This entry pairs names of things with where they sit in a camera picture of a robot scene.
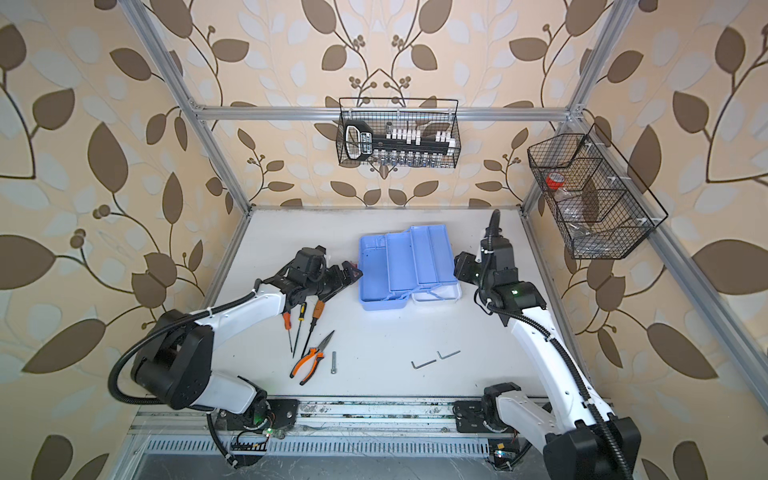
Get aluminium frame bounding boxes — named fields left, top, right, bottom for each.
left=119, top=1, right=767, bottom=405

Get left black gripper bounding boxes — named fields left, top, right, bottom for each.
left=305, top=260, right=365, bottom=299

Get hex key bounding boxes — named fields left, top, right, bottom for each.
left=411, top=359, right=437, bottom=370
left=436, top=350, right=461, bottom=360

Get orange wooden handled screwdriver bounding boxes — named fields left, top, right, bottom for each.
left=302, top=300, right=325, bottom=356

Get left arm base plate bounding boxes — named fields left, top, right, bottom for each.
left=219, top=398, right=300, bottom=433

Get right hex key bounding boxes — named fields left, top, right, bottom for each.
left=436, top=350, right=461, bottom=360

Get black wire basket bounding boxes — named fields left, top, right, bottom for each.
left=527, top=125, right=668, bottom=260
left=336, top=95, right=462, bottom=169

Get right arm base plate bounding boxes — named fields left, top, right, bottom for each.
left=452, top=400, right=494, bottom=434

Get red capped clear bottle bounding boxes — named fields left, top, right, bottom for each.
left=545, top=172, right=578, bottom=202

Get yellow black handled screwdriver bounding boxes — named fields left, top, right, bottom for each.
left=292, top=301, right=308, bottom=357

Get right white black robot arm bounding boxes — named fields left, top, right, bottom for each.
left=454, top=210, right=641, bottom=479

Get black socket set holder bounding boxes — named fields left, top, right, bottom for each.
left=337, top=120, right=458, bottom=161

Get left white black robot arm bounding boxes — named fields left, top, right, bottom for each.
left=107, top=246, right=363, bottom=468

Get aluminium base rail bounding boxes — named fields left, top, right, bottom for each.
left=129, top=396, right=482, bottom=437

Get right black wire basket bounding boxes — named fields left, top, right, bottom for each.
left=527, top=125, right=668, bottom=260

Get red handled small screwdriver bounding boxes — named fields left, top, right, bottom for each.
left=282, top=311, right=294, bottom=353

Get left hex key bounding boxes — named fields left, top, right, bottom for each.
left=411, top=359, right=437, bottom=370

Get back black wire basket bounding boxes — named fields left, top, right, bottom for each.
left=336, top=95, right=462, bottom=169

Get white blue plastic toolbox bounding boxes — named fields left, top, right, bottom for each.
left=358, top=225, right=462, bottom=311

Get orange handled pliers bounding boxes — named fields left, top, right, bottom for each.
left=289, top=331, right=335, bottom=386

